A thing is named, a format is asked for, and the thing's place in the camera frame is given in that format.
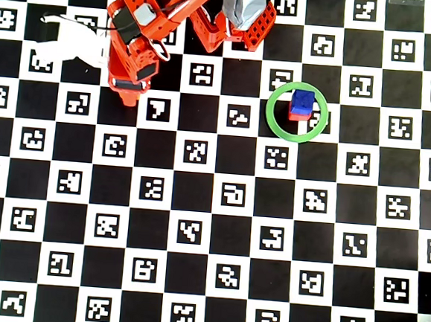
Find blue cube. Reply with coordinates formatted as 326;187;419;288
290;88;316;116

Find red gripper finger with black pad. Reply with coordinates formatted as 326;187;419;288
115;88;144;108

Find red cube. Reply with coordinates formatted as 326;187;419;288
287;110;313;123

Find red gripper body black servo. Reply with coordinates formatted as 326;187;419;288
105;35;162;94

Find grey tape wrapped bundle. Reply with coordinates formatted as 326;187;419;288
221;0;269;33

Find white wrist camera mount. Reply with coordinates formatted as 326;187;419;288
31;11;114;70

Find green ring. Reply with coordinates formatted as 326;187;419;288
263;79;331;146

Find black white marker checkerboard mat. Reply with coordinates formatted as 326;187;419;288
0;0;431;322

